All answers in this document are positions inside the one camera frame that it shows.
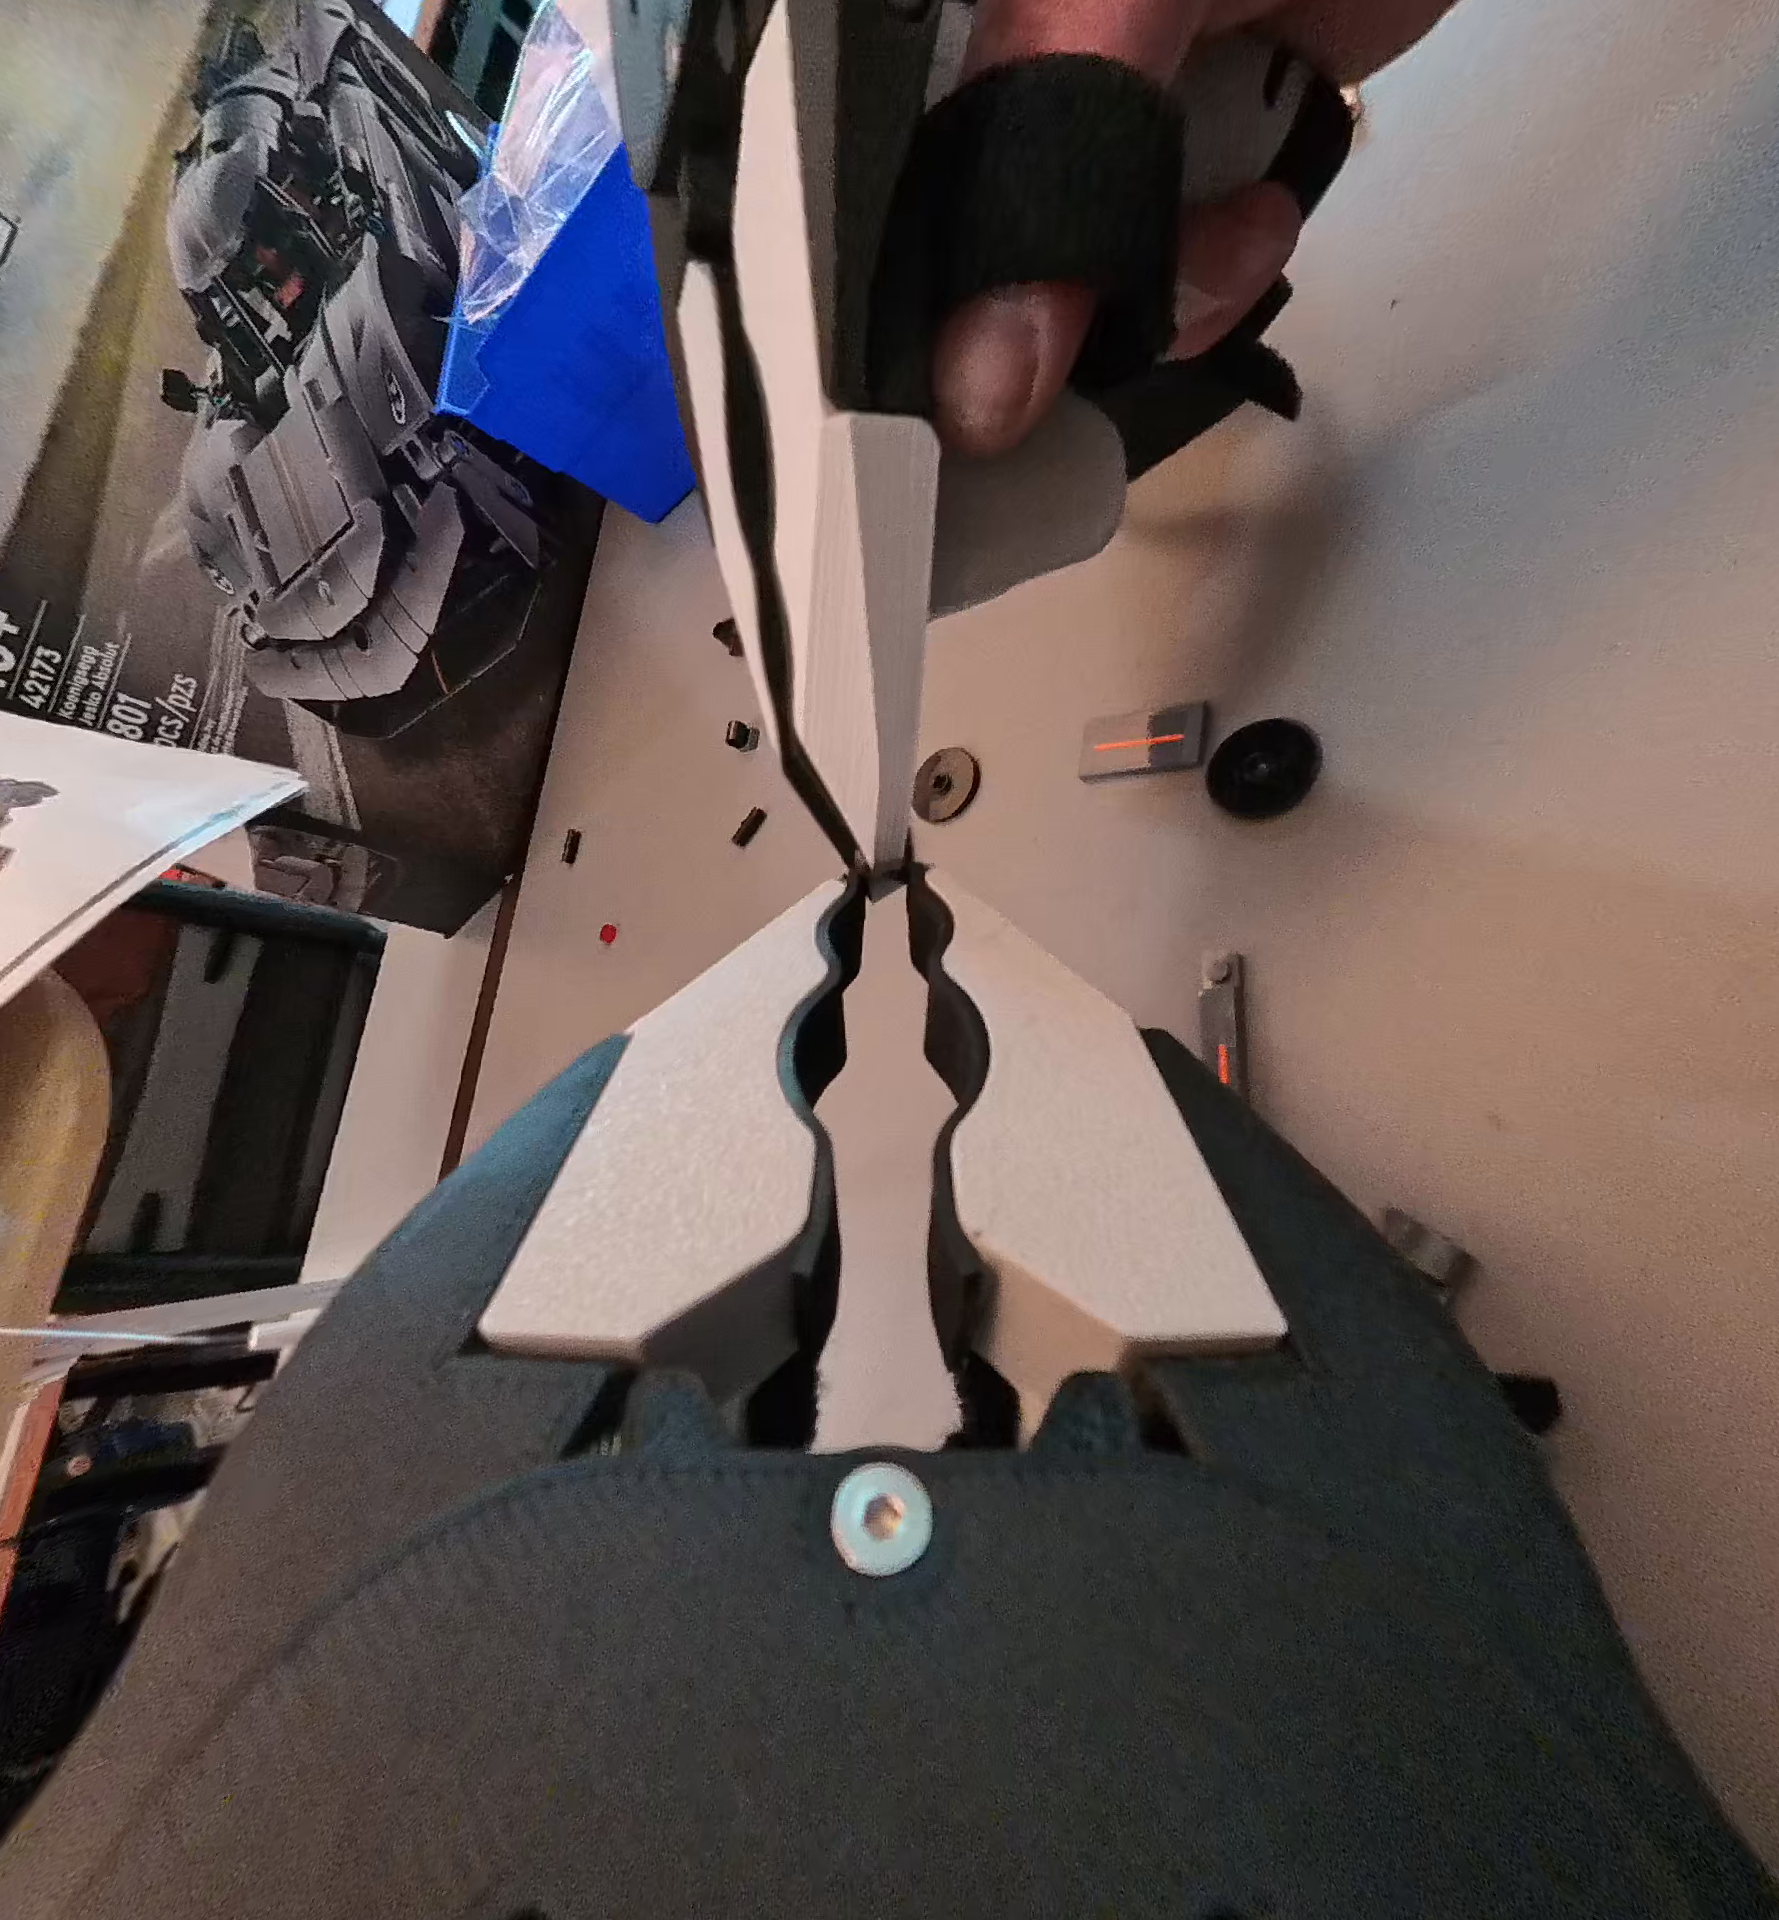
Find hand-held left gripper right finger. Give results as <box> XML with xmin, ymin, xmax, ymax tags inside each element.
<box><xmin>903</xmin><ymin>871</ymin><xmax>1288</xmax><ymax>1381</ymax></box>

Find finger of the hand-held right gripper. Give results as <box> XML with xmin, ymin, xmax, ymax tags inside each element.
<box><xmin>675</xmin><ymin>259</ymin><xmax>865</xmax><ymax>879</ymax></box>
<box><xmin>732</xmin><ymin>0</ymin><xmax>941</xmax><ymax>882</ymax></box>

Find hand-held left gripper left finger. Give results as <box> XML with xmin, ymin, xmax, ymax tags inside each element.
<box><xmin>479</xmin><ymin>871</ymin><xmax>868</xmax><ymax>1389</ymax></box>

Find grey lego tile orange stripe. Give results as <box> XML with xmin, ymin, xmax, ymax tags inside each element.
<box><xmin>1078</xmin><ymin>700</ymin><xmax>1216</xmax><ymax>788</ymax></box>
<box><xmin>1196</xmin><ymin>954</ymin><xmax>1252</xmax><ymax>1099</ymax></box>

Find lego set box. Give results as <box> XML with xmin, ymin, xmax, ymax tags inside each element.
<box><xmin>0</xmin><ymin>0</ymin><xmax>609</xmax><ymax>935</ymax></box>

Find black lego wheel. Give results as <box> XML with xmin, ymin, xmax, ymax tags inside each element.
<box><xmin>1205</xmin><ymin>717</ymin><xmax>1324</xmax><ymax>821</ymax></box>

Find person's right hand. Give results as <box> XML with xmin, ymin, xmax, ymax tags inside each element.
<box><xmin>927</xmin><ymin>0</ymin><xmax>1473</xmax><ymax>462</ymax></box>

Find blue plastic bin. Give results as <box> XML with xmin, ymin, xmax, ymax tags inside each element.
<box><xmin>438</xmin><ymin>146</ymin><xmax>701</xmax><ymax>524</ymax></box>

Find clear plastic bag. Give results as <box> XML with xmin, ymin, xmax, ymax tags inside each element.
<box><xmin>454</xmin><ymin>0</ymin><xmax>634</xmax><ymax>325</ymax></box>

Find white instruction booklet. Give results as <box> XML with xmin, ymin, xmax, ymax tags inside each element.
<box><xmin>0</xmin><ymin>696</ymin><xmax>309</xmax><ymax>1070</ymax></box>

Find grey lego bracket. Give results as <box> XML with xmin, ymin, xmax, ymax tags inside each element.
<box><xmin>1380</xmin><ymin>1207</ymin><xmax>1477</xmax><ymax>1302</ymax></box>

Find dark metal frame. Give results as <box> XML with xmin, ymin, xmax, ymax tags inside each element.
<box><xmin>62</xmin><ymin>882</ymin><xmax>388</xmax><ymax>1303</ymax></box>

